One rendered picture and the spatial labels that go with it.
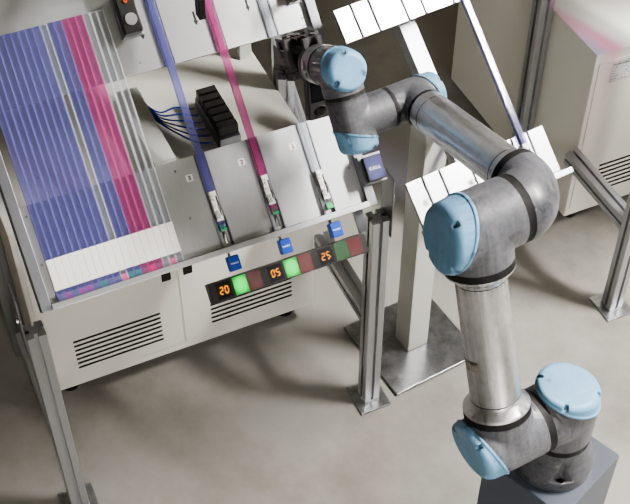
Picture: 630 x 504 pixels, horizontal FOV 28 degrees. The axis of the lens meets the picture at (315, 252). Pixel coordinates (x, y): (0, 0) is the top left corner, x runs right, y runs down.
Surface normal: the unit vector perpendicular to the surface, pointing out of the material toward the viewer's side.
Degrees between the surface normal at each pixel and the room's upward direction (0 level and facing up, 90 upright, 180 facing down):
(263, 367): 0
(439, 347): 0
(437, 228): 83
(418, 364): 0
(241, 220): 43
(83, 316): 90
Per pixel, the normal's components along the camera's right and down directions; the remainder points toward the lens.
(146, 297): 0.41, 0.67
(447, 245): -0.88, 0.25
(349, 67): 0.34, 0.21
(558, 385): 0.11, -0.72
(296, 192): 0.28, -0.04
